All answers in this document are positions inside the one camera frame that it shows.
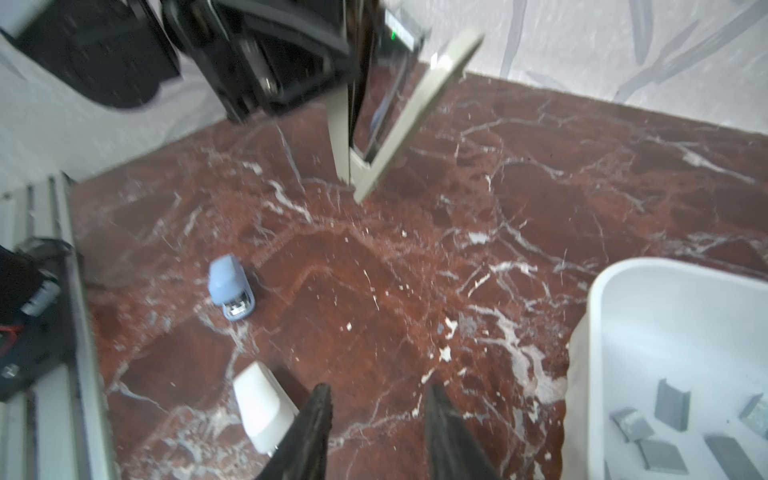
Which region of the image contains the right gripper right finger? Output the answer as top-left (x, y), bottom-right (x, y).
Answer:
top-left (425, 384), bottom-right (498, 479)

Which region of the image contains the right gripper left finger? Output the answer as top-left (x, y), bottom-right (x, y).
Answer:
top-left (256, 383), bottom-right (333, 480)

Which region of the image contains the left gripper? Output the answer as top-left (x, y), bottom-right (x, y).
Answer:
top-left (161, 1), bottom-right (382, 123)

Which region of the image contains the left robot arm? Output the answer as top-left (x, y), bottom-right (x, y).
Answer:
top-left (1, 1), bottom-right (382, 123)

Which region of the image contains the grey staple strip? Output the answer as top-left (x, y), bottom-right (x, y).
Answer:
top-left (704, 435), bottom-right (764, 480)
top-left (739, 394), bottom-right (768, 440)
top-left (610, 408), bottom-right (655, 443)
top-left (654, 379), bottom-right (692, 432)
top-left (637, 439), bottom-right (689, 475)

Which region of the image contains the white plastic tray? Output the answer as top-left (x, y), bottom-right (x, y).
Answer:
top-left (561, 258), bottom-right (767, 479)

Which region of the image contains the aluminium front rail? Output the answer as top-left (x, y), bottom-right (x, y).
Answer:
top-left (1, 173), bottom-right (118, 479)

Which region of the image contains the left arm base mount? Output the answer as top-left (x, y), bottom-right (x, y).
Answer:
top-left (1, 237), bottom-right (76, 401)

